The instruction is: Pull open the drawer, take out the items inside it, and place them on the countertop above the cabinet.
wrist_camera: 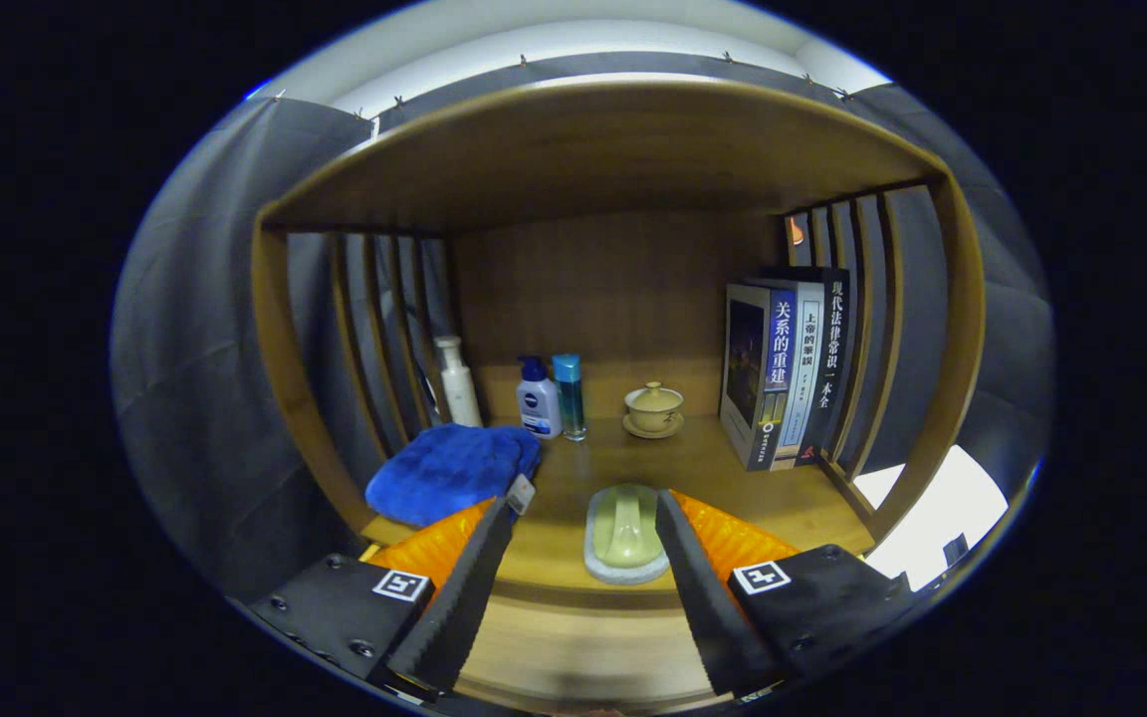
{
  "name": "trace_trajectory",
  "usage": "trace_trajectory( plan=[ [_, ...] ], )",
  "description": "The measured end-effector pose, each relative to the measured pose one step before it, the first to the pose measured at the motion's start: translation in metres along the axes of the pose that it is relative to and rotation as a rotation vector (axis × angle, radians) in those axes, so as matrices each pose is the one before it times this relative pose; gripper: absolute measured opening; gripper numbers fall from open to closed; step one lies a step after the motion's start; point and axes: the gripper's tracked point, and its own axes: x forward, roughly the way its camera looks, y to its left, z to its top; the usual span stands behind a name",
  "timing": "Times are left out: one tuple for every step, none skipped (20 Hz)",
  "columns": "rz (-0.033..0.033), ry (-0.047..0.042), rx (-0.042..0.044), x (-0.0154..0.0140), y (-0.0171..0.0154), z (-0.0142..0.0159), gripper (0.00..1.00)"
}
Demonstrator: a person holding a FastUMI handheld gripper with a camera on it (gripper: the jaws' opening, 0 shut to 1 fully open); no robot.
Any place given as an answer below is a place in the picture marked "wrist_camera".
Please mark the black spine book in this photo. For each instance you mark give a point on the black spine book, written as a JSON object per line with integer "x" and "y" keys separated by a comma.
{"x": 835, "y": 339}

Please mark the wooden cabinet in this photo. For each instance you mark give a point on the wooden cabinet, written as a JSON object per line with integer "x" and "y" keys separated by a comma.
{"x": 583, "y": 149}

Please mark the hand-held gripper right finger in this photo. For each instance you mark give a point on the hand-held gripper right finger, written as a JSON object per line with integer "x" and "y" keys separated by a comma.
{"x": 708, "y": 597}

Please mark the white pump bottle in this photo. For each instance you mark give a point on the white pump bottle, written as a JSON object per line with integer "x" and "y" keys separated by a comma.
{"x": 458, "y": 383}

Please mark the wooden countertop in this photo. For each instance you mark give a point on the wooden countertop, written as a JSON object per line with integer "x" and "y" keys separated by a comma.
{"x": 713, "y": 468}

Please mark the blue towel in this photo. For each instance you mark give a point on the blue towel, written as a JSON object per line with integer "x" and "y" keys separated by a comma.
{"x": 444, "y": 473}

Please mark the teal clear bottle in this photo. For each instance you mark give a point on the teal clear bottle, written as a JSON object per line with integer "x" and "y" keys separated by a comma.
{"x": 570, "y": 398}

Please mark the white bottle blue cap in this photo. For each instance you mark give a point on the white bottle blue cap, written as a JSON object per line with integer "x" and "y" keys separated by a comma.
{"x": 539, "y": 403}

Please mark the wooden drawer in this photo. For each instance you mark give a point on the wooden drawer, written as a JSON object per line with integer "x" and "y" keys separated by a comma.
{"x": 583, "y": 647}

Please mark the light blue spine book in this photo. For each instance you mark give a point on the light blue spine book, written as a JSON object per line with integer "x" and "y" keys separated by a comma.
{"x": 808, "y": 378}

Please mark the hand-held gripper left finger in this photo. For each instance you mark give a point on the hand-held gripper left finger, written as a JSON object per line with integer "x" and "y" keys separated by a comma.
{"x": 459, "y": 597}

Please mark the beige lidded teacup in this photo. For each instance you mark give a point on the beige lidded teacup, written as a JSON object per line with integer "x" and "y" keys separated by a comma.
{"x": 653, "y": 408}

